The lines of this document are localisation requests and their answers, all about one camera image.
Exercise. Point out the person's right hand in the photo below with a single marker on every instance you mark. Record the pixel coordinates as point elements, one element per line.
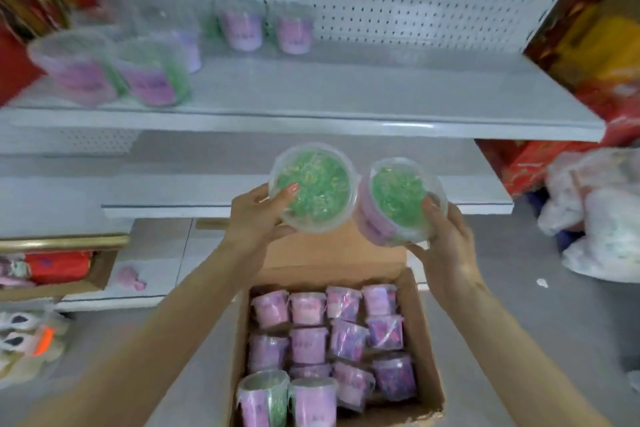
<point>450,256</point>

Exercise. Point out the person's left hand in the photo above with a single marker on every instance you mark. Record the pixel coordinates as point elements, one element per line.
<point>250,224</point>

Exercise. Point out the person's right thumb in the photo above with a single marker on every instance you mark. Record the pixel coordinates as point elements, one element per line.
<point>434,211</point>

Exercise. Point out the person's left thumb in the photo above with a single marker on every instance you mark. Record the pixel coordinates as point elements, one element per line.
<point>289,194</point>

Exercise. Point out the person's right forearm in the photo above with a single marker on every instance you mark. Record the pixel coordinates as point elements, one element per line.
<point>515,356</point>

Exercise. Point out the person's left forearm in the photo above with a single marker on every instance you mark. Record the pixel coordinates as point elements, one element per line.
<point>160,331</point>

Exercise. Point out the white metal shelf board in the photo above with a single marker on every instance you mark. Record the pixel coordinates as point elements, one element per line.
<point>200,191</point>
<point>360,91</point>

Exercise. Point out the brown cardboard box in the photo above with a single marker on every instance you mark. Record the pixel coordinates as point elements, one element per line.
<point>425,341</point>

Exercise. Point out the white metal base shelf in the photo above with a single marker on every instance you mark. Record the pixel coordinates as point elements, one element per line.
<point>160,251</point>

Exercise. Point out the group of purple tubs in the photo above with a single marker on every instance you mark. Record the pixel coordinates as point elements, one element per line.
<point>330,341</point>

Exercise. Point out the white plastic bags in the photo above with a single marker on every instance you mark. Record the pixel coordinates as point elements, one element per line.
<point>600,211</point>

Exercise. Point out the small pink toy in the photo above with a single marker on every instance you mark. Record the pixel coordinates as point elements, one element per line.
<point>131,279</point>

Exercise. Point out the red and yellow gift boxes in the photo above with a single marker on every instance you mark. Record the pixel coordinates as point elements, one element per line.
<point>585,56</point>

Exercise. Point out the wooden tray with gold rim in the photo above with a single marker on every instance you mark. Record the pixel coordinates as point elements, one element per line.
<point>60,266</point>

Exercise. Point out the red packet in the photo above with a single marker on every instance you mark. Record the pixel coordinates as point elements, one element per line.
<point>57,266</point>

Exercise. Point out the white plush toys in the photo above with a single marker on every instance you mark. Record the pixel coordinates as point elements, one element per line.
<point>27,346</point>

